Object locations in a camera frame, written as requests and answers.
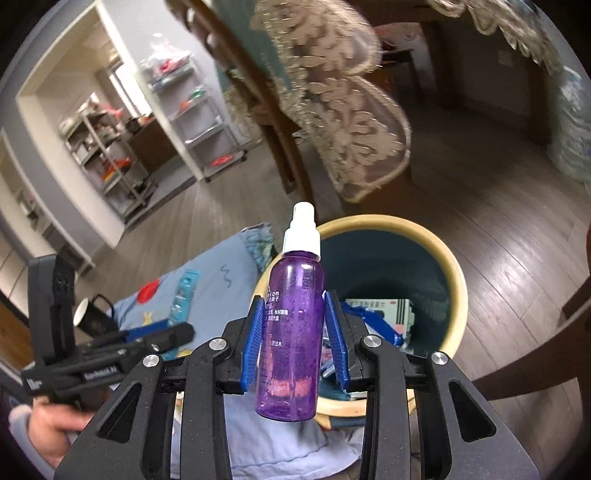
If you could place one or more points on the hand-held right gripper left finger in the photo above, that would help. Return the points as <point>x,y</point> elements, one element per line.
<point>249,350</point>

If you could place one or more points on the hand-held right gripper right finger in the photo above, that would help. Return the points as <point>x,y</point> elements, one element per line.
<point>336,350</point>

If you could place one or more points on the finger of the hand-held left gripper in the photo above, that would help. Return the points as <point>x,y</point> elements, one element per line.
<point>147,330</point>
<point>171,334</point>

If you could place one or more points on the purple spray bottle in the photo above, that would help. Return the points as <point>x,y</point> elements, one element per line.
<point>291,323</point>

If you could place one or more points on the green cardboard box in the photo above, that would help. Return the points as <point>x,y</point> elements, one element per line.
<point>397,318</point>

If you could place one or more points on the teal bin with yellow rim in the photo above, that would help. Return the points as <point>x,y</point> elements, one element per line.
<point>392,258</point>

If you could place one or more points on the person's left forearm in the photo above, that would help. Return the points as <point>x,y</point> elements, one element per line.
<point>18,434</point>

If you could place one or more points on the person's left hand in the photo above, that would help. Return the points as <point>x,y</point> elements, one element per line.
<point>51,429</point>

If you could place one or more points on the black mug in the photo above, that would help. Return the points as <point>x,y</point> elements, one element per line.
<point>94,321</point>

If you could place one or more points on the teal flat packet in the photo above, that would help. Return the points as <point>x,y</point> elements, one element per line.
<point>184,295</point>

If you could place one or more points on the printed light blue cushion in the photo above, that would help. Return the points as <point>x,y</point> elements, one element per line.
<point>207,286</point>

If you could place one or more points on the metal shelf rack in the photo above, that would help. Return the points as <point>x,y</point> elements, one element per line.
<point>115,170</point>

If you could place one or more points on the brown kitchen cabinet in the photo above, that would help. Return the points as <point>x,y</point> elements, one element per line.
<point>152,147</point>

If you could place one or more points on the wooden chair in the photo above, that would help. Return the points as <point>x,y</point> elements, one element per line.
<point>531,378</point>
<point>277,124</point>

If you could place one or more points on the dark cooking pot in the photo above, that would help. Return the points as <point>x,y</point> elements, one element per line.
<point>133,123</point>

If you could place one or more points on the white trolley cart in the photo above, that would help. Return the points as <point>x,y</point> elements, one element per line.
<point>217,131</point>

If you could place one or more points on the teal lace tablecloth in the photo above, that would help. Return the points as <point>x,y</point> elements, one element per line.
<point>341,115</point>

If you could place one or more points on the plastic bag with red items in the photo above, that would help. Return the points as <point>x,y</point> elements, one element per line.
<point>166,62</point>

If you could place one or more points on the wooden dining table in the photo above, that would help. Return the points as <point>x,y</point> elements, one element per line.
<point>429,69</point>

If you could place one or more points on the large clear plastic sack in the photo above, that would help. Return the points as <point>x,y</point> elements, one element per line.
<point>572,129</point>

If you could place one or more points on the wall socket plate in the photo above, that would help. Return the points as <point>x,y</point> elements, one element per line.
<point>505,56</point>

